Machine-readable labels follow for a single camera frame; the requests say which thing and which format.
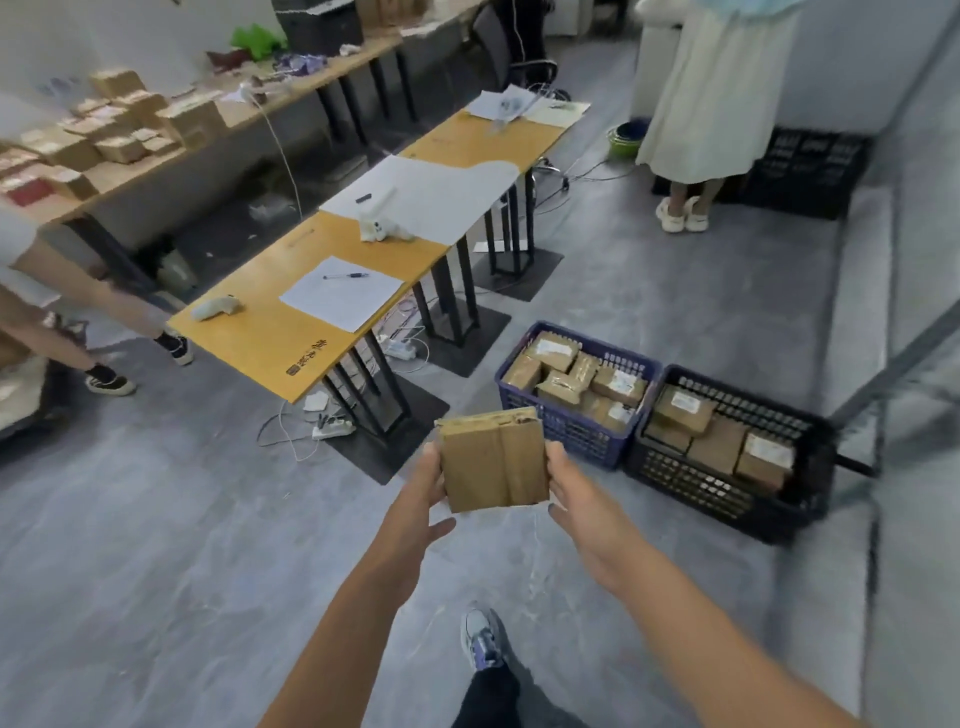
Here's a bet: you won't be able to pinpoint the person's left forearm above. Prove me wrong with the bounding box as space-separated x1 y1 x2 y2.
258 554 430 728

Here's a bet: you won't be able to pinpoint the black storage crate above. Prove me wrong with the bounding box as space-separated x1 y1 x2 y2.
652 127 875 221

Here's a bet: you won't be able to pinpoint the clear plastic bag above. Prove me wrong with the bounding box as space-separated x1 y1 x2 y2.
493 91 528 135

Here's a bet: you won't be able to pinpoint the black office chair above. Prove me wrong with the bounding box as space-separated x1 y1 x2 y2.
468 3 561 97

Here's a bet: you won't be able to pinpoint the person's right forearm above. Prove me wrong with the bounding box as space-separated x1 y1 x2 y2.
599 551 864 728

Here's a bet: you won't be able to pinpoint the white hanging cable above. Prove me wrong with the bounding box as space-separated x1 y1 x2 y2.
238 83 306 220

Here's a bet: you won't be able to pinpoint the brown box peeling white label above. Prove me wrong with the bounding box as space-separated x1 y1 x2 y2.
528 332 583 374

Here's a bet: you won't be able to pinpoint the taped brown box red print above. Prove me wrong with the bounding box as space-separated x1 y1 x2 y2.
734 457 787 495

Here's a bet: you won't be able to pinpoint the crumpled green plastic bag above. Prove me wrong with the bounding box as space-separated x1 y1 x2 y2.
228 22 291 63

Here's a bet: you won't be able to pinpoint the brown box handwritten label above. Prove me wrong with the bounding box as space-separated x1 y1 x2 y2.
588 397 639 436

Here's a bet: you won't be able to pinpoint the thin brown box wide label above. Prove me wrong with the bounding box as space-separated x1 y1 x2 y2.
592 365 648 409

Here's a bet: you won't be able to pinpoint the brown box barcode label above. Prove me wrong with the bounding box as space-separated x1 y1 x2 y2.
740 431 796 472

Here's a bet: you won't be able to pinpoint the green plastic bowl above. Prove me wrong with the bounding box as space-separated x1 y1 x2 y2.
605 119 651 161

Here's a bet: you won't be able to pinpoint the small white oblong object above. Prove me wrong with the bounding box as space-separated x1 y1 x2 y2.
189 294 243 322

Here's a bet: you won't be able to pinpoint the brown box square white label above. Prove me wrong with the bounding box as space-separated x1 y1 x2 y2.
653 386 719 438

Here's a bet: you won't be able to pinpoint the person's right hand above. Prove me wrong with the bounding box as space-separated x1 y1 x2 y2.
545 440 648 595

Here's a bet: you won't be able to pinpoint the person's left hand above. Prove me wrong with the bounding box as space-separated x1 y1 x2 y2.
373 442 458 595

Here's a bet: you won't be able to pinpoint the person's left leg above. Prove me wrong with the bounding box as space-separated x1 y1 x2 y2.
452 659 590 728

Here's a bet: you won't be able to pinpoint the medium plain brown seamed box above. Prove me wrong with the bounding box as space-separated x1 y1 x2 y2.
436 408 553 515

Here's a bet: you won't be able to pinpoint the blue plastic crate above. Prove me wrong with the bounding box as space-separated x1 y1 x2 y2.
494 320 663 472

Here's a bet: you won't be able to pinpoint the large plain brown box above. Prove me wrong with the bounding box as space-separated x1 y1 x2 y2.
688 416 749 478

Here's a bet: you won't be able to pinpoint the black plastic crate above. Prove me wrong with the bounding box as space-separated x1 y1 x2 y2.
622 365 840 547

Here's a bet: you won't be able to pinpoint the large white board sheet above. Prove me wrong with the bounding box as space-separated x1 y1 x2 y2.
318 155 521 247

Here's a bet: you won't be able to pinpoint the white paper pad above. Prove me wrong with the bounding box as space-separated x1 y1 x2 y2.
524 99 592 130

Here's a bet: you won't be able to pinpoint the black floor cable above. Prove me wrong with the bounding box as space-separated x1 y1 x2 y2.
538 153 639 209

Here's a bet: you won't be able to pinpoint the loose white paper sheets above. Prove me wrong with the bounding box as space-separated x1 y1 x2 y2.
466 86 543 121

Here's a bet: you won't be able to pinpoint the brown cardboard box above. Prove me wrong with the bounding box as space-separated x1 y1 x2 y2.
644 419 693 455

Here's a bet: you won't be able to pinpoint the black machine case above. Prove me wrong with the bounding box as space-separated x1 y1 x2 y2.
271 0 367 58

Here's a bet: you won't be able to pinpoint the chrome chair base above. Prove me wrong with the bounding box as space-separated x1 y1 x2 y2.
528 157 571 198

